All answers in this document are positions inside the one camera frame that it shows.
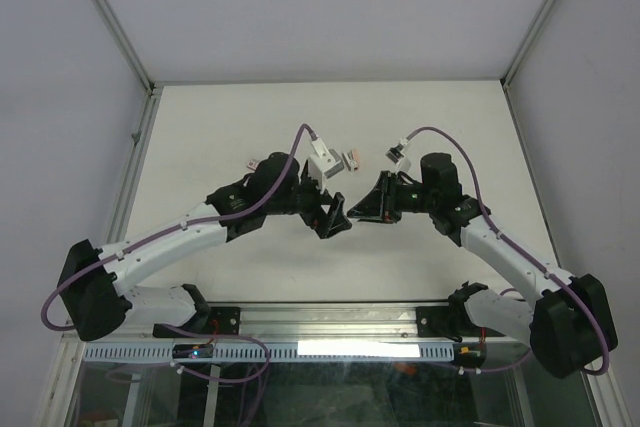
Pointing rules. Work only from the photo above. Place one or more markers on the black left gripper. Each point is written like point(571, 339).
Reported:
point(330, 223)

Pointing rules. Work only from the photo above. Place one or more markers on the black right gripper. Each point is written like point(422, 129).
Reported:
point(379, 205)

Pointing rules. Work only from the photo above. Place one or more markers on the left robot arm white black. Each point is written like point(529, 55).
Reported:
point(101, 287)

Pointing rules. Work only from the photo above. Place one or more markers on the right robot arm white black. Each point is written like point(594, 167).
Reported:
point(564, 320)

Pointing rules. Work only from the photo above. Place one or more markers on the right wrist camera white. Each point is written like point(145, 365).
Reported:
point(398, 154)

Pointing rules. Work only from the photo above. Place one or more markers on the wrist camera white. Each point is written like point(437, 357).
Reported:
point(323, 163)
point(398, 154)

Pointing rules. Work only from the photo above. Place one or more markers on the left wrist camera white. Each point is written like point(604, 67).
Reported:
point(323, 163)

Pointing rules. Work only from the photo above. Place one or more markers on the aluminium mounting rail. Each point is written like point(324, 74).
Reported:
point(274, 321)

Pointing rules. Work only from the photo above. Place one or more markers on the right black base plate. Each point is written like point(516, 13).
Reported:
point(439, 321)

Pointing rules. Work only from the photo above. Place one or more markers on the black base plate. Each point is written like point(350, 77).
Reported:
point(219, 320)
point(439, 321)

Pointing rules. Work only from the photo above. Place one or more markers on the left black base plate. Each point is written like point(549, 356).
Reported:
point(219, 320)

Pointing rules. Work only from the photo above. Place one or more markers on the white slotted cable duct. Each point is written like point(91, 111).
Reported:
point(286, 352)

